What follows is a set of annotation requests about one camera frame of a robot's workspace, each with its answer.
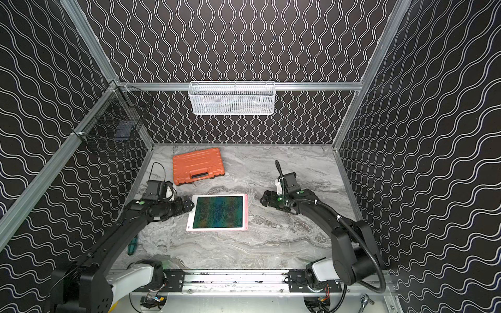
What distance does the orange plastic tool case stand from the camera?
103 cm

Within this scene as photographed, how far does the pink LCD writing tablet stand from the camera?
0.90 metres

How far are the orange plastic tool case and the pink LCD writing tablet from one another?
0.12 m
